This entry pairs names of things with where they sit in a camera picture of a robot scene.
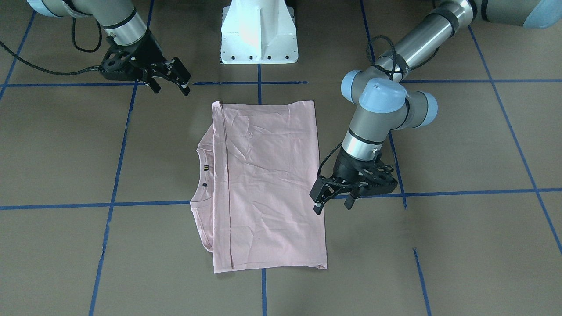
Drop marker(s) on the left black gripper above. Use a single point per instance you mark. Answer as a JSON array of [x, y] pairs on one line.
[[344, 170]]

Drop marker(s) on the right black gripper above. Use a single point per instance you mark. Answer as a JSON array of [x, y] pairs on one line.
[[148, 52]]

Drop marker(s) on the pink Snoopy t-shirt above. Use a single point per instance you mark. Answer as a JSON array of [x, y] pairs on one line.
[[257, 165]]

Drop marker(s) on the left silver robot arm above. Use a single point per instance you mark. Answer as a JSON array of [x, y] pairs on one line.
[[383, 104]]

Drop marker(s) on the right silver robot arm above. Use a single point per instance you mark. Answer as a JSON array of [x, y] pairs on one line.
[[118, 18]]

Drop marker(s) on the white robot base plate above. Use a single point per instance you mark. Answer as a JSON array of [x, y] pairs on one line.
[[259, 32]]

